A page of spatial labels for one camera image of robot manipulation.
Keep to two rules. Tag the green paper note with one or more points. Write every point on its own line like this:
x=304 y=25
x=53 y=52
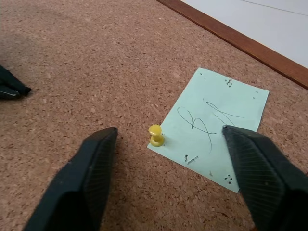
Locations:
x=216 y=120

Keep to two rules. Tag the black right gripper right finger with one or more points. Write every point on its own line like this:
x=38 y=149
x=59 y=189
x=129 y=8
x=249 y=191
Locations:
x=264 y=175

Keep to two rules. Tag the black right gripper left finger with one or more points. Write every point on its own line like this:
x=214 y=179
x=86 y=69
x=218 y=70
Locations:
x=79 y=183

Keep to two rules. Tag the cork board with wooden frame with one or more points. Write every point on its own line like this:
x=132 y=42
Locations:
x=96 y=72

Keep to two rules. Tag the yellow pushpin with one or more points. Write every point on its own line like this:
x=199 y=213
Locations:
x=156 y=137

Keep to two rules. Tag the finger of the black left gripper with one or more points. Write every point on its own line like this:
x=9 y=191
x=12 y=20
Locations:
x=10 y=84

